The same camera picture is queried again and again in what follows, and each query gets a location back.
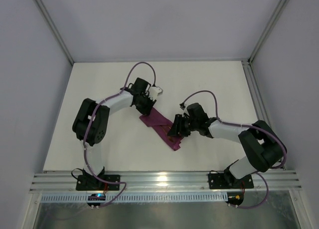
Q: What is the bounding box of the purple satin napkin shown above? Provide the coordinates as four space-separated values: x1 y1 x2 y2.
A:
139 108 181 151

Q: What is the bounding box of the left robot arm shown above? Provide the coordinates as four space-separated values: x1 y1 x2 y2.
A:
72 78 163 183

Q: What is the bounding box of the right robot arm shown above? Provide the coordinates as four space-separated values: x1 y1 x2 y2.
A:
167 103 287 188

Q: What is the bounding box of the right controller board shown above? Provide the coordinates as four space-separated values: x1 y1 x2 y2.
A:
226 194 244 207

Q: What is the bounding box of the controller board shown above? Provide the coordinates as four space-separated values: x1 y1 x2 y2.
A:
87 193 106 207
226 194 244 207

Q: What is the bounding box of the left controller board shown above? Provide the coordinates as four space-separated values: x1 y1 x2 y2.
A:
87 193 106 207

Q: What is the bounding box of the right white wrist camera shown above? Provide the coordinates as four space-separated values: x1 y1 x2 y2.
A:
179 102 189 115

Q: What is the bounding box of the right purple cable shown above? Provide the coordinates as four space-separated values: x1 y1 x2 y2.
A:
183 90 289 210

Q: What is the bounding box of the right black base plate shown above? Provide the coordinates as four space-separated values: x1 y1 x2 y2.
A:
207 171 254 190

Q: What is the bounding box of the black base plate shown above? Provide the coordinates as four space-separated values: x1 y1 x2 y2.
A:
207 171 254 190
76 174 121 191

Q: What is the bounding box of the slotted grey cable duct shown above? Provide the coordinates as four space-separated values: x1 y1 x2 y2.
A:
40 192 227 203

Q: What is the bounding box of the right side aluminium rail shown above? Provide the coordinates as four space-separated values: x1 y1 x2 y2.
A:
241 59 285 170

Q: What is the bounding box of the aluminium rail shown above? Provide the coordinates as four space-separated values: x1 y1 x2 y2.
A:
241 59 285 170
29 170 302 193

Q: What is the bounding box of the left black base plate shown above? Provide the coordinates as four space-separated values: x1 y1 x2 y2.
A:
76 174 121 191

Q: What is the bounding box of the aluminium front rail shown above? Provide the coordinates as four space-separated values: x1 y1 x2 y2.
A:
29 170 302 193

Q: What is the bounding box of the left aluminium frame post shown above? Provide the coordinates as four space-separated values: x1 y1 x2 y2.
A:
33 0 75 66

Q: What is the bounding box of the aluminium frame post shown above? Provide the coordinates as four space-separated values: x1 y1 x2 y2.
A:
33 0 75 66
248 0 290 64

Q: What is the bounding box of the right aluminium frame post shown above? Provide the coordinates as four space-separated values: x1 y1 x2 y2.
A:
248 0 290 64

